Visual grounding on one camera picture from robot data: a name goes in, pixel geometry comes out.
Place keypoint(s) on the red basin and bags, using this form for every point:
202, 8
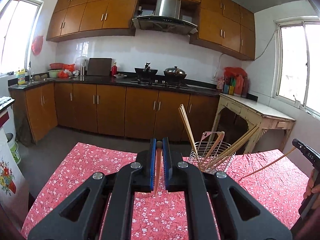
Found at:
61, 70

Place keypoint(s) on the dark cutting board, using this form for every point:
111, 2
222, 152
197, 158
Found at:
99, 67

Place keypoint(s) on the brown lower kitchen cabinets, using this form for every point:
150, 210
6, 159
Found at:
119, 108

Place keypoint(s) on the small red bottle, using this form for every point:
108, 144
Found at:
114, 69

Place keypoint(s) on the red plastic bag on wall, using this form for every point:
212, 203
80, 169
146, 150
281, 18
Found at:
36, 45

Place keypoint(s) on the steel wire utensil holder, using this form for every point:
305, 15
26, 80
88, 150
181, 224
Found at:
215, 162

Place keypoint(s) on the yellow dish soap bottle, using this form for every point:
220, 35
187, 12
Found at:
21, 77

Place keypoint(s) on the white floral appliance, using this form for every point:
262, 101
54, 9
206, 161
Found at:
14, 187

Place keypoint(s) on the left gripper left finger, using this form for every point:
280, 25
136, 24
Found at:
102, 206

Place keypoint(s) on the brown kitchen cabinets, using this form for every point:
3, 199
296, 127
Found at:
119, 108
220, 25

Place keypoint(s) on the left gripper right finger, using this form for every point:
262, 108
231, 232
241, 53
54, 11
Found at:
218, 207

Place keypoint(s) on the red floral tablecloth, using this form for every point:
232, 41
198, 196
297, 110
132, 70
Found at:
279, 188

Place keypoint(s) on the dark pot with lid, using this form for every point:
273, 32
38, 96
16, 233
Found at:
174, 74

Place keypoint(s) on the red bottles and condiments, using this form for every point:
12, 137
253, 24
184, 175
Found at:
233, 82

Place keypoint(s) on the brown upper kitchen cabinets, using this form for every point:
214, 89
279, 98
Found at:
220, 25

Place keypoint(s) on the person's right hand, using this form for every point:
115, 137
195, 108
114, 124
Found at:
311, 188

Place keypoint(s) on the black wok with handle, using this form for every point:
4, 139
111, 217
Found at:
146, 72

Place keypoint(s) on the cream wooden side table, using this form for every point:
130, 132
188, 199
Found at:
256, 114

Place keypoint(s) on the steel range hood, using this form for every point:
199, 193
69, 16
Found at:
165, 17

